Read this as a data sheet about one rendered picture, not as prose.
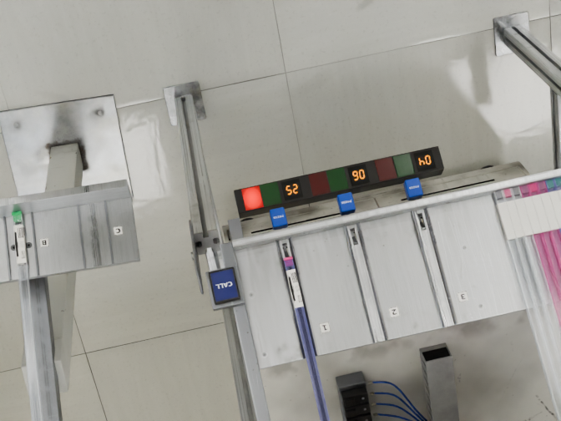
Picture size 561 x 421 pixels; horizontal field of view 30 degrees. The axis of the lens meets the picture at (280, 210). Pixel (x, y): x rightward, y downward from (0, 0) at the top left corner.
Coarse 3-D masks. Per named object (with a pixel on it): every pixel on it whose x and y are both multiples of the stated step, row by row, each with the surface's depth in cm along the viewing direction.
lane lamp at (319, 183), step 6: (312, 174) 169; (318, 174) 169; (324, 174) 169; (312, 180) 169; (318, 180) 169; (324, 180) 169; (312, 186) 168; (318, 186) 168; (324, 186) 168; (312, 192) 168; (318, 192) 168; (324, 192) 168
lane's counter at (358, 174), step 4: (364, 164) 169; (348, 168) 169; (352, 168) 169; (356, 168) 169; (360, 168) 169; (364, 168) 169; (348, 172) 169; (352, 172) 169; (356, 172) 169; (360, 172) 169; (364, 172) 169; (352, 176) 169; (356, 176) 169; (360, 176) 169; (364, 176) 169; (352, 180) 168; (356, 180) 168; (360, 180) 168; (364, 180) 168; (368, 180) 168; (352, 184) 168; (356, 184) 168; (360, 184) 168
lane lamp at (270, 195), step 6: (264, 186) 168; (270, 186) 168; (276, 186) 168; (264, 192) 168; (270, 192) 168; (276, 192) 168; (264, 198) 168; (270, 198) 168; (276, 198) 168; (264, 204) 168; (270, 204) 168
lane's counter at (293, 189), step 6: (288, 180) 169; (294, 180) 169; (282, 186) 168; (288, 186) 168; (294, 186) 168; (300, 186) 168; (288, 192) 168; (294, 192) 168; (300, 192) 168; (288, 198) 168; (294, 198) 168
